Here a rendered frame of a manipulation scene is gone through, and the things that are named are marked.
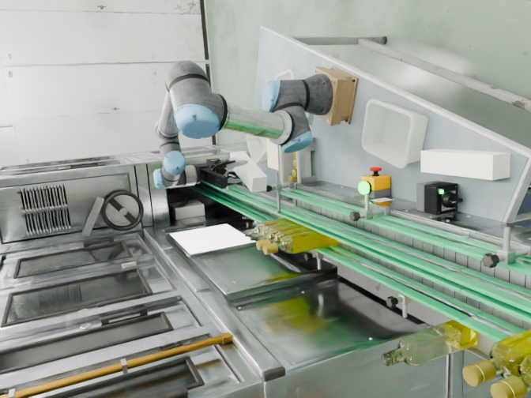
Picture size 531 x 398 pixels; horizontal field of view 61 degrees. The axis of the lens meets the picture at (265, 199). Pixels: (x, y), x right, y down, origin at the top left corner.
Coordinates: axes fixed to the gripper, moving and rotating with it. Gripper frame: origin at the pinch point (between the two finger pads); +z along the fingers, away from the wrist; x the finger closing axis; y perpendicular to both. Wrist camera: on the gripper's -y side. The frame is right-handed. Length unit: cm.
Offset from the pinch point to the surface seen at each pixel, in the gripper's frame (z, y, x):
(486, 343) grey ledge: 21, -103, -1
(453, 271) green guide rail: 17, -91, -15
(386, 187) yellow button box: 32, -46, -12
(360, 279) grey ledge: 21, -56, 17
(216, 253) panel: -11.4, -1.4, 37.6
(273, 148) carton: 26.5, 28.0, 5.3
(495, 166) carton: 29, -83, -38
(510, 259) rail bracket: 13, -105, -30
